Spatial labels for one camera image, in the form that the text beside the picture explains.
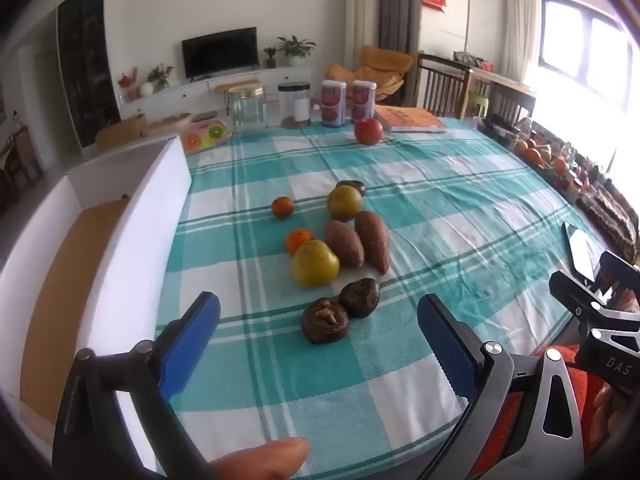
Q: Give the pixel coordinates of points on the wooden slatted chair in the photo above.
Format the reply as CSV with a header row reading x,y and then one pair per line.
x,y
442,85

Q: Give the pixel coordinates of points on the leafy plant in white pot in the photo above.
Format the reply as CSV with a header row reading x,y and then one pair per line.
x,y
160,77

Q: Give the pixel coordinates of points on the low wooden stool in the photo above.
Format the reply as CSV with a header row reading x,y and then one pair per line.
x,y
120,132

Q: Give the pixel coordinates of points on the teal checked tablecloth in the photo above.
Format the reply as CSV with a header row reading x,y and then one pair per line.
x,y
450,200

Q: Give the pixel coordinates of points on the green plastic stool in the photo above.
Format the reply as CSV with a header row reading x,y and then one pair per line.
x,y
477,105

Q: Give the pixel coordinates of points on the person's left hand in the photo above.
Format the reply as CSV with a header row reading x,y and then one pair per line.
x,y
265,457

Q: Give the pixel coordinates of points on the person's right hand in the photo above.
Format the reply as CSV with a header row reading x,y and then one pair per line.
x,y
607,415

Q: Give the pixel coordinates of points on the person's orange clothing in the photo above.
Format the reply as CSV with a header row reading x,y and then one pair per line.
x,y
515,420

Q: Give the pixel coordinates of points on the white television cabinet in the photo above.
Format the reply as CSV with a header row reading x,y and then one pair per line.
x,y
175,95

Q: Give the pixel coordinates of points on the orange beanbag chair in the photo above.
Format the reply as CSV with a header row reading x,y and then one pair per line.
x,y
385,67

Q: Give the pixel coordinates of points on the red flower arrangement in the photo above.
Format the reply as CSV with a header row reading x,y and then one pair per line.
x,y
129,82

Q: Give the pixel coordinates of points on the dark brown mushroom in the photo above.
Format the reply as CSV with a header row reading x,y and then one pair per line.
x,y
325,321
360,297

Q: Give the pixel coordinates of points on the dark printed cushion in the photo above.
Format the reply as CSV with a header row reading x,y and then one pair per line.
x,y
610,222

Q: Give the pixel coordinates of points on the dark glass cabinet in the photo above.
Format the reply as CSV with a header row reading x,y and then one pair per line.
x,y
87,60

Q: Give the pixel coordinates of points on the fruit print pack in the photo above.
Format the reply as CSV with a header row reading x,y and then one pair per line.
x,y
205,136

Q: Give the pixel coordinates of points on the red apple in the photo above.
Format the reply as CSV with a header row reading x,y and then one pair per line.
x,y
369,131

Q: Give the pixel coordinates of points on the black smartphone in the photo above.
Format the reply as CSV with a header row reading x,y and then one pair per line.
x,y
580,252

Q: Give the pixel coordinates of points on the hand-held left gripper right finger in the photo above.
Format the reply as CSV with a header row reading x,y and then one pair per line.
x,y
445,345

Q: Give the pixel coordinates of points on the orange book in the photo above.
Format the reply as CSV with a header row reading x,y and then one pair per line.
x,y
410,119

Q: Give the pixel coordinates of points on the wooden side table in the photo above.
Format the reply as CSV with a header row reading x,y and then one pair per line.
x,y
505,92

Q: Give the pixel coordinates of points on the red labelled tin can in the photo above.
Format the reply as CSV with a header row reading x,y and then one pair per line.
x,y
333,105
363,102

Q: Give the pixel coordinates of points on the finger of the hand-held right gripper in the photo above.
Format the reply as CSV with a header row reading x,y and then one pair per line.
x,y
620,270
575,292

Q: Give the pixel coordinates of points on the clear plastic jar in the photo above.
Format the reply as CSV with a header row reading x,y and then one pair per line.
x,y
294,105

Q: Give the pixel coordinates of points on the small tangerine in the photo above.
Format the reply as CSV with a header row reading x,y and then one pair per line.
x,y
282,207
297,240

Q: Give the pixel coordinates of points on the black television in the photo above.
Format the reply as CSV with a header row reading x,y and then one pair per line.
x,y
220,52

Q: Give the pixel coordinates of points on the grey curtain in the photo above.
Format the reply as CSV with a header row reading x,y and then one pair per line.
x,y
397,5

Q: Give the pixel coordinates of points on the white standing air conditioner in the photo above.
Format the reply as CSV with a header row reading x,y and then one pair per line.
x,y
362,15

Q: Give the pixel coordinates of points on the brown sweet potato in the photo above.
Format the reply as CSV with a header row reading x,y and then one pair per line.
x,y
344,242
374,240

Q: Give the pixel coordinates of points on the white curtain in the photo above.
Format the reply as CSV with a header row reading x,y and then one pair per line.
x,y
520,25

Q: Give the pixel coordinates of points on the small green potted plant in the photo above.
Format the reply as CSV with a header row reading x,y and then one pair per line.
x,y
270,57

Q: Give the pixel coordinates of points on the glass jar with gold lid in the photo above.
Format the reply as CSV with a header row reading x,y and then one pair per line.
x,y
247,110

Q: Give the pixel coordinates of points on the row of small jars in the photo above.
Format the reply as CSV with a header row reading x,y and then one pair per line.
x,y
585,175

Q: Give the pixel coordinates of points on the orange fruit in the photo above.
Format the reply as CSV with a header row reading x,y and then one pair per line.
x,y
533,156
560,165

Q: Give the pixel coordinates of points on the white cardboard box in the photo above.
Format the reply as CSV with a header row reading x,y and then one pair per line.
x,y
115,240

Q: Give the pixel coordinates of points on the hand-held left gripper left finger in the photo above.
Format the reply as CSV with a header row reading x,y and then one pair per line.
x,y
192,340

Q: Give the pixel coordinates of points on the window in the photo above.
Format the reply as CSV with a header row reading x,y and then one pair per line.
x,y
585,45

